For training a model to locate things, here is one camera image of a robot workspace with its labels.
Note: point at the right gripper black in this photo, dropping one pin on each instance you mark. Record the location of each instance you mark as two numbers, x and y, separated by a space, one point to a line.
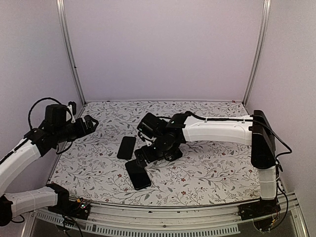
148 157

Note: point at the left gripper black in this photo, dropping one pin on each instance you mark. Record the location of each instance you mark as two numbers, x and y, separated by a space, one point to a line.
84 131

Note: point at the small black phone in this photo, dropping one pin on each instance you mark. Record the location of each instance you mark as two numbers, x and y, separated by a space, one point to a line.
138 175

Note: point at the large black phone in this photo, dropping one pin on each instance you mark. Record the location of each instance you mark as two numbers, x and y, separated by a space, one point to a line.
126 148

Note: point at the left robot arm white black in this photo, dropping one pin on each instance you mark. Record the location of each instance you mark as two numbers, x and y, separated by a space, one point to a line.
59 126

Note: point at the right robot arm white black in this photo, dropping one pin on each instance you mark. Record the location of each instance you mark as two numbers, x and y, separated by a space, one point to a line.
253 130

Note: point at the floral patterned table mat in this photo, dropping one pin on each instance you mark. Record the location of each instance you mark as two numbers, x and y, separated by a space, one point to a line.
207 173

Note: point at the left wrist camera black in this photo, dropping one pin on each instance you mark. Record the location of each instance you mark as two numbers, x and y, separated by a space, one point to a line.
72 107

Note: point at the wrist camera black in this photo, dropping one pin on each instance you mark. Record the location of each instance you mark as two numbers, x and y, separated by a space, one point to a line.
145 129
72 107

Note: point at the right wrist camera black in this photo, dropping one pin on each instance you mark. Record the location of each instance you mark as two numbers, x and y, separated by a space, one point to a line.
145 129

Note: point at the left camera cable black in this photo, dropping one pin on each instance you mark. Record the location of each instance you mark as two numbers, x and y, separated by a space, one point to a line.
39 104

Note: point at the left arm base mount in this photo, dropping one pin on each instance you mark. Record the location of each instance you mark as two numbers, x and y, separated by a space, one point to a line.
79 209

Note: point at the front aluminium rail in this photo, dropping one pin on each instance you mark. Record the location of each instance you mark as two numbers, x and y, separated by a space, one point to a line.
111 220

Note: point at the left aluminium frame post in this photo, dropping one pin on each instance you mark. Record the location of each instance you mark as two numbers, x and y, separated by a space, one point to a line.
69 51

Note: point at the aluminium frame post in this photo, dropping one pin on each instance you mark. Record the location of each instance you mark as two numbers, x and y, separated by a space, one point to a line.
258 50
69 51

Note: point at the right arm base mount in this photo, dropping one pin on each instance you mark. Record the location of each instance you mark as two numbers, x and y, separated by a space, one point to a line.
258 209

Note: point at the right aluminium frame post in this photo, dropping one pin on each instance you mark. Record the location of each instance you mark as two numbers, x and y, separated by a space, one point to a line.
258 50

